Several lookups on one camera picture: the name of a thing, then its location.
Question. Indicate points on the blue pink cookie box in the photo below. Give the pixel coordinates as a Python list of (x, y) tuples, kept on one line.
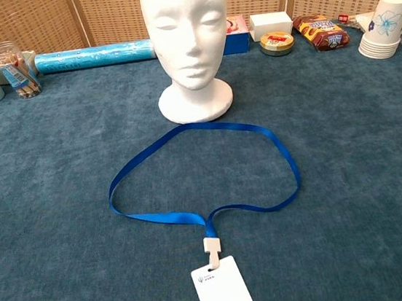
[(237, 39)]

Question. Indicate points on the white foam mannequin head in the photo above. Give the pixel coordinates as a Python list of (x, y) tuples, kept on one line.
[(186, 31)]

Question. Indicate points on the round gold tin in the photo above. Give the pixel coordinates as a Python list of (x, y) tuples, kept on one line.
[(276, 44)]

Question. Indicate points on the white carton box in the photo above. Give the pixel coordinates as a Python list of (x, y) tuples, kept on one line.
[(269, 22)]

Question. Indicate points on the teal table cloth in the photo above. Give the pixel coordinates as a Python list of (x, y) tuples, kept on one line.
[(47, 213)]

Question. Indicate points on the brown chocolate snack packet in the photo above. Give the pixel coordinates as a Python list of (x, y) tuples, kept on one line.
[(322, 32)]

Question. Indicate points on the clear jar of biscuit sticks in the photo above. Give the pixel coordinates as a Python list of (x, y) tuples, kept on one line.
[(15, 70)]

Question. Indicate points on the white plastic bag packet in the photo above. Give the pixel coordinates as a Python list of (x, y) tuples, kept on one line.
[(363, 22)]

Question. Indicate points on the woven bamboo folding screen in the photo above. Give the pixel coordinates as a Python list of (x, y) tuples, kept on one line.
[(24, 25)]

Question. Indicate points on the stacked flower print paper cups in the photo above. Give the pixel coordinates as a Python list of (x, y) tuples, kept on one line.
[(383, 25)]

